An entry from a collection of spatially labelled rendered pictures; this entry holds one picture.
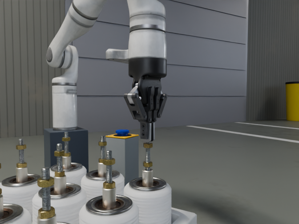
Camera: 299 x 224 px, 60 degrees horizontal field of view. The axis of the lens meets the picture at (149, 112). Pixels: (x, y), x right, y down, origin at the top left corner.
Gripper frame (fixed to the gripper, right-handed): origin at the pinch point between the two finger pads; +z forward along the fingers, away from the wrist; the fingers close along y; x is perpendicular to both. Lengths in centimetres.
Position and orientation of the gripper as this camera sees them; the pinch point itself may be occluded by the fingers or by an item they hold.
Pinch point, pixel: (147, 131)
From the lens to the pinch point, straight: 51.7
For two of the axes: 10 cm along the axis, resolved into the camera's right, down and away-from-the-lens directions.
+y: 5.2, -0.5, 8.5
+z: 0.0, 10.0, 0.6
